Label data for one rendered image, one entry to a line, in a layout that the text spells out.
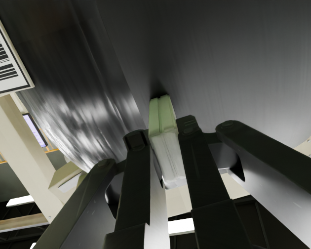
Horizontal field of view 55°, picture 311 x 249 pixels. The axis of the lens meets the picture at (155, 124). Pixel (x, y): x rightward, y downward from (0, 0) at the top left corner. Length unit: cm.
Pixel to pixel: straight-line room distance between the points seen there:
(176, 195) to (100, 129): 65
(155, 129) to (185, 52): 7
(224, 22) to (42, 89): 13
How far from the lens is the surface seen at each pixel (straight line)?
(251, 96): 24
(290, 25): 22
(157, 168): 15
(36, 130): 445
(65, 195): 106
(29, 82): 23
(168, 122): 16
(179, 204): 89
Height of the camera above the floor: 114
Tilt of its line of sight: 27 degrees up
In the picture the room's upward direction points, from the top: 160 degrees clockwise
